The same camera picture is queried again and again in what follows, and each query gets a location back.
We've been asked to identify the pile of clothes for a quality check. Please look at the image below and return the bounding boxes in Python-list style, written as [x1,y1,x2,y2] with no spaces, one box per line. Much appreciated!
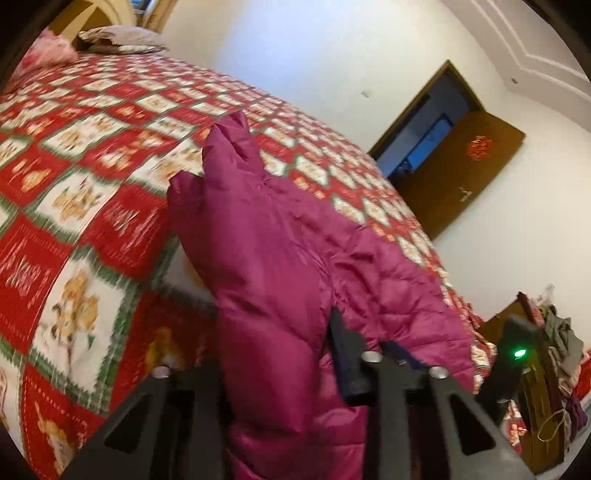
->
[534,284,591,445]

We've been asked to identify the narrow beige patterned curtain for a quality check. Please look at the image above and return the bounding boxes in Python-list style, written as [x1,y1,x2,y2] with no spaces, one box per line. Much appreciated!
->
[142,0,179,34]

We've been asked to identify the purple down jacket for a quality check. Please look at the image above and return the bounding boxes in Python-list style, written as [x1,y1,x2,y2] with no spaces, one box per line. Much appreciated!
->
[167,111,478,480]

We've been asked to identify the red gift packages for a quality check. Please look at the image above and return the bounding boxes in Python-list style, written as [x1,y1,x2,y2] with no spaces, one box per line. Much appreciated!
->
[503,401,528,457]

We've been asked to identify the brown wooden door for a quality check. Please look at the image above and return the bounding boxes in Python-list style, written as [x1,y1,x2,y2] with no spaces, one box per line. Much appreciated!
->
[398,111,526,241]

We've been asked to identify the cream wooden bed headboard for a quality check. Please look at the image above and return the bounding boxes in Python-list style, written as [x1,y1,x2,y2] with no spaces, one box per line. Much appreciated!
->
[48,0,139,51]

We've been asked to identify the dark wooden door frame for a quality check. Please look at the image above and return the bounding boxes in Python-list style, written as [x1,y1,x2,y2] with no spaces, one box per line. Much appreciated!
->
[368,60,485,182]

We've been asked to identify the red patterned bed sheet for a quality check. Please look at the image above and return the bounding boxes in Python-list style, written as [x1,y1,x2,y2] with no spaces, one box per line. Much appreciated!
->
[0,50,497,480]

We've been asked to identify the red paper door decoration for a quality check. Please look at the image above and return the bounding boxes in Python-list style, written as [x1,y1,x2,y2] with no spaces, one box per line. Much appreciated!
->
[466,135,493,162]

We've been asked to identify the brown wooden cabinet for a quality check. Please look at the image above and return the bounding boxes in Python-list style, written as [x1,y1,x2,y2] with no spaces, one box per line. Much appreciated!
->
[475,291,579,474]

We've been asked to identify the striped pillow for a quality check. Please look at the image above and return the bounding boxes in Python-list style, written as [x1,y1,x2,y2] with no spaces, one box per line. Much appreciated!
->
[78,25,168,55]

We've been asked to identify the pink folded blanket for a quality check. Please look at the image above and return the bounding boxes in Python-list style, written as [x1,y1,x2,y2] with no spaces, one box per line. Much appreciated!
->
[21,36,80,71]

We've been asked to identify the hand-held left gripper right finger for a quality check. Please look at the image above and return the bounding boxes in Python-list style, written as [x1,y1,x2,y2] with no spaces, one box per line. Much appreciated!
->
[329,308,536,480]

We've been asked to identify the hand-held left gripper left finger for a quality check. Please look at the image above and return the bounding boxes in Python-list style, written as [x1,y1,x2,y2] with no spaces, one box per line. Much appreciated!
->
[60,357,229,480]

